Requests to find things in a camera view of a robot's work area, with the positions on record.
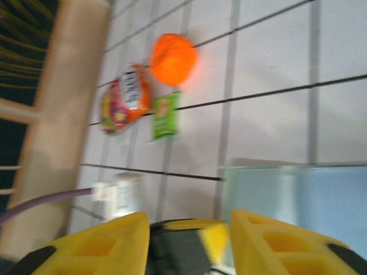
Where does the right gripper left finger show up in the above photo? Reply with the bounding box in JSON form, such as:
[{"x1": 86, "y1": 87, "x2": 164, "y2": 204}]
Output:
[{"x1": 0, "y1": 211, "x2": 150, "y2": 275}]

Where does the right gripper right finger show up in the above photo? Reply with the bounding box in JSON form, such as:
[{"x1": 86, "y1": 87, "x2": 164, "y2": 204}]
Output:
[{"x1": 230, "y1": 209, "x2": 367, "y2": 275}]

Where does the green card holder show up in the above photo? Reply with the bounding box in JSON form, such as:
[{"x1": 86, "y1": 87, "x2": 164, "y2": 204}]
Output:
[{"x1": 222, "y1": 158, "x2": 367, "y2": 267}]

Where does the small green packet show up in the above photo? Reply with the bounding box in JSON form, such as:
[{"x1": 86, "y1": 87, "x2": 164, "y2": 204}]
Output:
[{"x1": 148, "y1": 91, "x2": 182, "y2": 143}]

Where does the orange snack bag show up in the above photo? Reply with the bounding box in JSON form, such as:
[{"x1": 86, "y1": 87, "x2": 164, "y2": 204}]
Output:
[{"x1": 98, "y1": 63, "x2": 152, "y2": 138}]

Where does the orange ball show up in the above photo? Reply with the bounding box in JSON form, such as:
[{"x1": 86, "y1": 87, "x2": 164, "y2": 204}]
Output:
[{"x1": 149, "y1": 33, "x2": 199, "y2": 87}]

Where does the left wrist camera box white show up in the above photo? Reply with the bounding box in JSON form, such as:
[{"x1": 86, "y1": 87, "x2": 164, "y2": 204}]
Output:
[{"x1": 92, "y1": 172, "x2": 144, "y2": 223}]

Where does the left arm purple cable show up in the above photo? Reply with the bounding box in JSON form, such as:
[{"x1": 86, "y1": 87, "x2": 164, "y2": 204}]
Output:
[{"x1": 0, "y1": 186, "x2": 95, "y2": 229}]

